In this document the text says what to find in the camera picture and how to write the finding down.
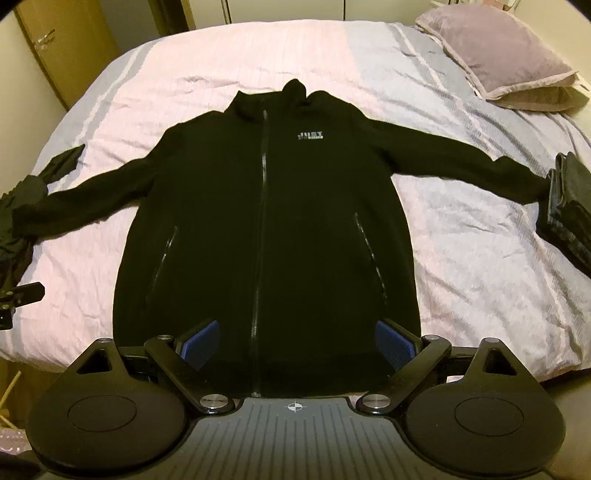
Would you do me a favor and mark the black zip fleece jacket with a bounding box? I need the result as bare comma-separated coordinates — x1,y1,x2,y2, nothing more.
13,80,547,396

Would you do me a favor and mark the black crumpled garment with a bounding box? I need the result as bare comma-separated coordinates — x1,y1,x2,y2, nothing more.
1,144,86,291

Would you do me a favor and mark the pink grey bedspread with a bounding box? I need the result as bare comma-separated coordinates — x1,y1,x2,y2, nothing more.
1,20,590,380

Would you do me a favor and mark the mauve pillow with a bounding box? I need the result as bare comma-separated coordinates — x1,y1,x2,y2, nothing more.
416,4,584,113

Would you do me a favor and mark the wooden door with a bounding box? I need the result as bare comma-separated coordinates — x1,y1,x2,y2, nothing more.
16,0,121,109

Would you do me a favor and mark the cream wardrobe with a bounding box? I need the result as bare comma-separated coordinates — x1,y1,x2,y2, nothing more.
181,0,433,29

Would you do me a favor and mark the wooden clothes rack stand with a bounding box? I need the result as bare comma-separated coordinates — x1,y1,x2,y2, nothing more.
0,370,22,431

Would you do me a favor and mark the folded dark clothes stack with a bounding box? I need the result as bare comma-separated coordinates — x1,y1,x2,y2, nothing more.
536,152,590,277

